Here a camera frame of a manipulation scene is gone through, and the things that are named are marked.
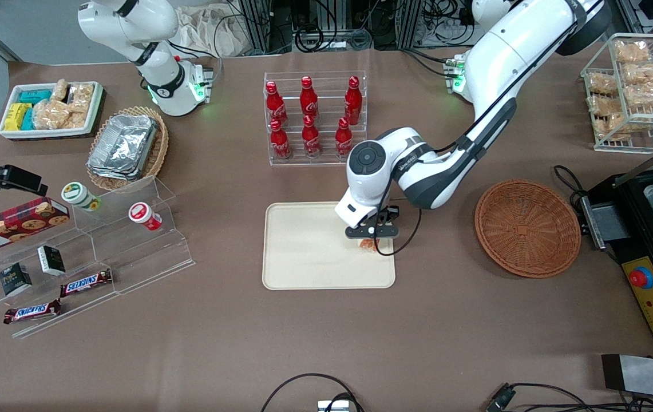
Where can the clear acrylic bottle rack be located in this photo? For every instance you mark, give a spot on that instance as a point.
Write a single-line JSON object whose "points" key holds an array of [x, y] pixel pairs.
{"points": [[326, 161]]}

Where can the bagged rice crackers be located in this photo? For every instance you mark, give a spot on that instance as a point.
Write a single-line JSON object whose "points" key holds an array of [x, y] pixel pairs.
{"points": [[60, 90], [51, 114], [81, 97]]}

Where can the teal snack packet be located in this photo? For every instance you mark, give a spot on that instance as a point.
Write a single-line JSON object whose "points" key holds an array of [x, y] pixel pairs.
{"points": [[28, 119], [34, 96]]}

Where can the grey flat strip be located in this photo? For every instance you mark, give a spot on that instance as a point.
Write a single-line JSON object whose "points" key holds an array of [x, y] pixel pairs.
{"points": [[646, 377]]}

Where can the stacked foil containers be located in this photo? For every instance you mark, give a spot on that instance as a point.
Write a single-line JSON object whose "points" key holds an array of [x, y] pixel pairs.
{"points": [[123, 146]]}

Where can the small black carton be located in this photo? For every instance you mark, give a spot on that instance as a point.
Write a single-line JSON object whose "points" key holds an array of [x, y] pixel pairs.
{"points": [[15, 279], [51, 260]]}

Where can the beige plastic tray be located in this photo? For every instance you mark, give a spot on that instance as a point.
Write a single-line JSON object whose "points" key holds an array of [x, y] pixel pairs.
{"points": [[303, 246]]}

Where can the bagged fried snack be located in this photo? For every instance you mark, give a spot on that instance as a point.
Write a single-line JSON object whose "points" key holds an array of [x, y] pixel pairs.
{"points": [[632, 51], [646, 95], [612, 126], [644, 73], [601, 105], [602, 83]]}

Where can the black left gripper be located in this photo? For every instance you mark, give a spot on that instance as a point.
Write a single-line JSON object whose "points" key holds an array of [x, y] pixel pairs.
{"points": [[388, 217]]}

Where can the red tartan cookie box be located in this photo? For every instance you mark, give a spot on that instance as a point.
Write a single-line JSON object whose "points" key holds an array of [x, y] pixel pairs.
{"points": [[17, 223]]}

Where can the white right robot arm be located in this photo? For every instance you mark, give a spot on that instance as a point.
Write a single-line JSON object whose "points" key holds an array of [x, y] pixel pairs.
{"points": [[154, 68]]}

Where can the white rectangular snack bin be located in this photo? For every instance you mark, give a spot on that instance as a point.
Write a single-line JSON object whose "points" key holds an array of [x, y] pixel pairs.
{"points": [[51, 134]]}

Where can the round brown wicker basket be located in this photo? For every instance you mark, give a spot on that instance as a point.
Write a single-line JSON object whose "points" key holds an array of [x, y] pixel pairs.
{"points": [[526, 229]]}

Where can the red emergency stop button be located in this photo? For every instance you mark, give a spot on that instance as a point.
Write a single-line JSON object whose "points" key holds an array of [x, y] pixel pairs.
{"points": [[641, 278]]}

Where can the yellow snack packet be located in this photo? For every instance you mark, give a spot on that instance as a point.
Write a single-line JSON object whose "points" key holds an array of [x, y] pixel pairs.
{"points": [[16, 116]]}

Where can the oval light wicker basket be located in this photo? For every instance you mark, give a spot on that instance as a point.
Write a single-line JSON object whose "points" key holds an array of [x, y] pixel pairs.
{"points": [[160, 154]]}

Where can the red lid yogurt cup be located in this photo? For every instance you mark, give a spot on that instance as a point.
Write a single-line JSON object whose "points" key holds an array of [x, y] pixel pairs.
{"points": [[142, 213]]}

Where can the Snickers chocolate bar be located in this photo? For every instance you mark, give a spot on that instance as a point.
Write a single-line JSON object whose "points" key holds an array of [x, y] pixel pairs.
{"points": [[31, 312], [86, 282]]}

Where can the small silver device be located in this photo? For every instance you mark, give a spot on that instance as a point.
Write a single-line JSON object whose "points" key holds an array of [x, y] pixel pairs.
{"points": [[332, 406]]}

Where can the red cola bottle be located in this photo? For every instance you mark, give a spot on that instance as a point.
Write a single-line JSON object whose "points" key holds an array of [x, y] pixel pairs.
{"points": [[342, 136], [308, 98], [274, 106], [311, 138], [353, 102], [279, 142]]}

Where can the clear acrylic stepped display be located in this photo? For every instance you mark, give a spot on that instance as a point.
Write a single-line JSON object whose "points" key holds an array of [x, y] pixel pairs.
{"points": [[149, 252]]}

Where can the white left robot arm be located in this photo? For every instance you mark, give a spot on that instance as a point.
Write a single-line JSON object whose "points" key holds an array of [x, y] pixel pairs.
{"points": [[498, 63]]}

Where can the black tray sealing machine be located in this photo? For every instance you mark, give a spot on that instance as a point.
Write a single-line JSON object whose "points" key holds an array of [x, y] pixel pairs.
{"points": [[652, 309]]}

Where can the triangle sandwich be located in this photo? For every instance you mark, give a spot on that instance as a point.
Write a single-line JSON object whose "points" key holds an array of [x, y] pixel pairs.
{"points": [[368, 245]]}

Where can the green lid yogurt cup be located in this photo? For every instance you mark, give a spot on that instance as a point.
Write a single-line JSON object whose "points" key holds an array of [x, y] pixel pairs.
{"points": [[77, 194]]}

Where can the crumpled white cloth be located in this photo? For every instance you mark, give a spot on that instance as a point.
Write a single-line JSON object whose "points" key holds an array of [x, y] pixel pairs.
{"points": [[212, 34]]}

